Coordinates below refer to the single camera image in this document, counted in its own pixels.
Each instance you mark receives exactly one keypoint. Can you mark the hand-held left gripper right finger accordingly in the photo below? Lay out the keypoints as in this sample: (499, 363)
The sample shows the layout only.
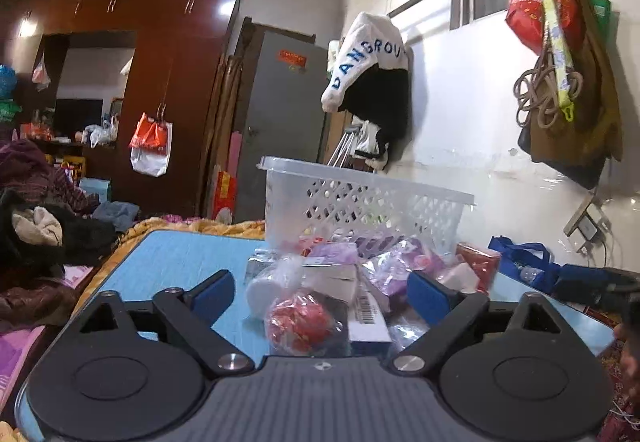
(425, 296)

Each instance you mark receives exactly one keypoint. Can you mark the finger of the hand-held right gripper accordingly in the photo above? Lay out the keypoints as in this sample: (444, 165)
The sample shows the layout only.
(580, 281)

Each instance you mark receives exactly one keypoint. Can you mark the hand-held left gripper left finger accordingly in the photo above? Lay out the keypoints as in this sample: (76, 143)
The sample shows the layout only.
(216, 296)

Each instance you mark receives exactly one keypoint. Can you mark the clear bagged small box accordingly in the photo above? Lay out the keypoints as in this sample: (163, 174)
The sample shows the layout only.
(260, 264)

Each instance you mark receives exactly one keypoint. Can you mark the red tissue packet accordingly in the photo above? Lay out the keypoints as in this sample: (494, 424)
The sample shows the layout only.
(480, 264)

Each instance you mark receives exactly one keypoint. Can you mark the red ball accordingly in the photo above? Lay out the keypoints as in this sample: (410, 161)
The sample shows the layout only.
(300, 322)

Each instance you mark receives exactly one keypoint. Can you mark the white plastic laundry basket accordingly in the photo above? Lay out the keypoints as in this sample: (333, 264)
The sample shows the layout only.
(360, 202)

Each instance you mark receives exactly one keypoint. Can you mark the person's right hand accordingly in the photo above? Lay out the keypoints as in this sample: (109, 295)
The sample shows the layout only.
(631, 362)

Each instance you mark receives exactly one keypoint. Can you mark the blue tote bag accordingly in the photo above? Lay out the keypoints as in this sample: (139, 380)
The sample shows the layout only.
(540, 267)

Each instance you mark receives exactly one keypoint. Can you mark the purple patterned packet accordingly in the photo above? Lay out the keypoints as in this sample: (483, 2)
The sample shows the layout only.
(400, 257)

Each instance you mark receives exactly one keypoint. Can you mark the white cylinder roll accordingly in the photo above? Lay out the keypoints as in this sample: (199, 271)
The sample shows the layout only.
(262, 297)

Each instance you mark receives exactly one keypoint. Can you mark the white barcode box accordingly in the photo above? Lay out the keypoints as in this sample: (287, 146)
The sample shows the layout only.
(367, 327)

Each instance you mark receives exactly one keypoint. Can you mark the yellow floral blanket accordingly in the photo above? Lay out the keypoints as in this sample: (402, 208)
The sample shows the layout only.
(165, 227)

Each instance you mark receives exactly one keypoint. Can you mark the white carton in bag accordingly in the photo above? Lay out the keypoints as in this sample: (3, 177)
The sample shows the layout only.
(330, 282)

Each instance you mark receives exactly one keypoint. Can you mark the red and yellow packet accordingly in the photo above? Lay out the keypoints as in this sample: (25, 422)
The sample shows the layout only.
(223, 197)

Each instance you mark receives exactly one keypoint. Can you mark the blue folded cloth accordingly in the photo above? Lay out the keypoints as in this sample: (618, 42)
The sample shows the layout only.
(117, 214)

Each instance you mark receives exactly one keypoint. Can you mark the pink board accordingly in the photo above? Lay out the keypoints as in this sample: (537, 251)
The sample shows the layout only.
(235, 151)

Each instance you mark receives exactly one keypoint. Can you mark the orange and white plastic bag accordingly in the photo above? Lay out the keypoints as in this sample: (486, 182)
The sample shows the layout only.
(150, 151)

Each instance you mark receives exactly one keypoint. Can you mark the brown hanging bag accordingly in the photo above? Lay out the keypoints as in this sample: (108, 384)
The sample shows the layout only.
(590, 121)

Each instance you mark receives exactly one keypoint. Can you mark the metal crutches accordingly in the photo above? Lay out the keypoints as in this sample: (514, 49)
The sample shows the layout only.
(342, 146)

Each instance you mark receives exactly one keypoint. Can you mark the wooden boards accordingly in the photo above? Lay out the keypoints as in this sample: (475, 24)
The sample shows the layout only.
(222, 121)

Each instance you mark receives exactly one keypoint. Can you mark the pile of dark clothes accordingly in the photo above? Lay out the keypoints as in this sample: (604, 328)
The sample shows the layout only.
(50, 232)

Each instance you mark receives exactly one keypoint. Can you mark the grey door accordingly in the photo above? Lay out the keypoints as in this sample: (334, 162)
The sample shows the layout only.
(280, 121)

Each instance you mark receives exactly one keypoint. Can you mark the white plastic bags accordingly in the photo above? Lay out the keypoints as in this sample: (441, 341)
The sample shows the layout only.
(100, 131)

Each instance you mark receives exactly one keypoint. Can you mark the pink floral bedsheet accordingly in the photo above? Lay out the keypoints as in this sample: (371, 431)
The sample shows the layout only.
(20, 352)

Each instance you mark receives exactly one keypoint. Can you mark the brown wooden wardrobe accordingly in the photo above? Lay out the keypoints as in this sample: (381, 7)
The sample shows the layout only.
(190, 71)

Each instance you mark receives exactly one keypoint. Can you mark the black television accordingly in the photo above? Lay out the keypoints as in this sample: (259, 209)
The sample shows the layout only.
(77, 116)

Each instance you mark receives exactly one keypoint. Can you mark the red door sticker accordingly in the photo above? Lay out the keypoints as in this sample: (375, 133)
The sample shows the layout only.
(291, 60)

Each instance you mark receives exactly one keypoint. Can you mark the white and black jacket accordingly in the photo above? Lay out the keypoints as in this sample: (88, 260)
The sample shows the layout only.
(370, 51)

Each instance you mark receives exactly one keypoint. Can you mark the green hanging bag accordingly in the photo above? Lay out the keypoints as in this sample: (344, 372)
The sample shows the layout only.
(600, 16)

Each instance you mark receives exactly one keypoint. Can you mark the red hanging bag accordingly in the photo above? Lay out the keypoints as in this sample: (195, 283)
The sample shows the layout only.
(525, 16)

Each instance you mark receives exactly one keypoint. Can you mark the small clear hanging bag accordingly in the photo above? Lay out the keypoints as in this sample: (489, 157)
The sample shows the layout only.
(41, 74)

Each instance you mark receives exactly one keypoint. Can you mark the blue and green bags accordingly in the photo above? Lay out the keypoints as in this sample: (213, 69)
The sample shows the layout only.
(7, 91)

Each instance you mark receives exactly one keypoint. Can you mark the wall socket with charger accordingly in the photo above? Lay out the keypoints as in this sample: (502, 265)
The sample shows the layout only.
(585, 224)

